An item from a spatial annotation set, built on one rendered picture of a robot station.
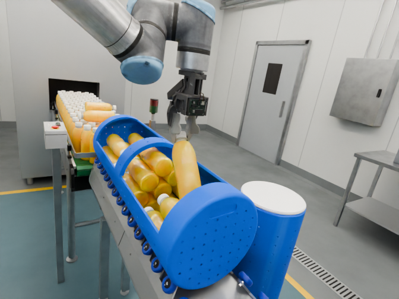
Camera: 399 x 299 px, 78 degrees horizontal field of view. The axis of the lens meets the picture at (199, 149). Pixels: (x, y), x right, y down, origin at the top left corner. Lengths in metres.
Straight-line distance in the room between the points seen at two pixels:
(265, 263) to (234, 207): 0.53
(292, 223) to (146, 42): 0.83
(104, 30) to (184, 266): 0.54
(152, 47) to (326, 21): 4.20
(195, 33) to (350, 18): 3.90
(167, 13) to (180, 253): 0.57
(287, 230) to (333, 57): 3.63
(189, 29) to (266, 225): 0.75
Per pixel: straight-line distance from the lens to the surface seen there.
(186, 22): 0.68
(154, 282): 0.80
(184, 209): 0.58
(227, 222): 0.65
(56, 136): 1.50
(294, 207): 1.09
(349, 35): 4.40
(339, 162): 4.25
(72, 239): 2.14
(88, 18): 0.53
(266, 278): 1.20
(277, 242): 1.09
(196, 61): 0.67
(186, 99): 0.66
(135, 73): 0.58
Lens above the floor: 1.50
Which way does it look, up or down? 18 degrees down
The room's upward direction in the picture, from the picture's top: 9 degrees clockwise
